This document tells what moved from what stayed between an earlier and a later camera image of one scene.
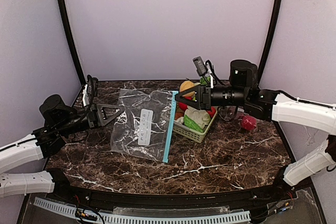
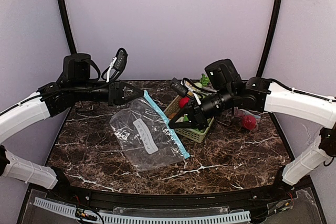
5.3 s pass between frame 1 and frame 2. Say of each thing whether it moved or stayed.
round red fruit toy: stayed
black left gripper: moved
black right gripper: moved
